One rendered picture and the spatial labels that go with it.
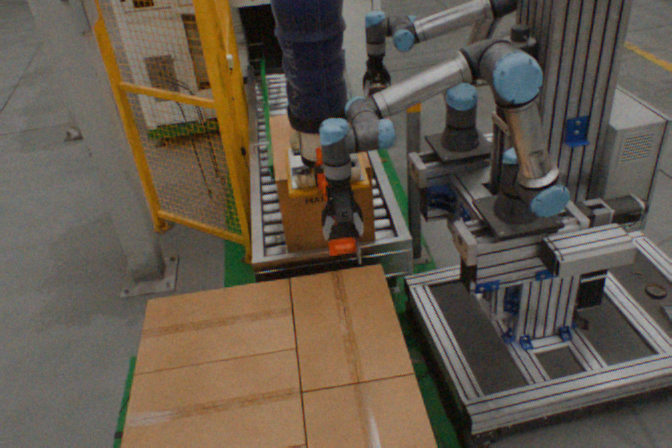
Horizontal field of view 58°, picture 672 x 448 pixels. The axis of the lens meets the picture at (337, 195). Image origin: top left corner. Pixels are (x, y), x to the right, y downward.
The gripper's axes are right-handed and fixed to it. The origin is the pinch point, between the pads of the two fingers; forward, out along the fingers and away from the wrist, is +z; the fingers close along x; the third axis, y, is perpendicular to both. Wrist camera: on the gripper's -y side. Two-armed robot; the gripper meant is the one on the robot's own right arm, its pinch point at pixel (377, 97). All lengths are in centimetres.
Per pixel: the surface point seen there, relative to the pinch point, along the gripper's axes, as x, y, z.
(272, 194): -51, -36, 64
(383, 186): 5, -22, 59
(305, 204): -35, 16, 38
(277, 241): -50, 3, 65
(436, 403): 10, 63, 118
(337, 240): -28, 94, -3
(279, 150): -43, -9, 24
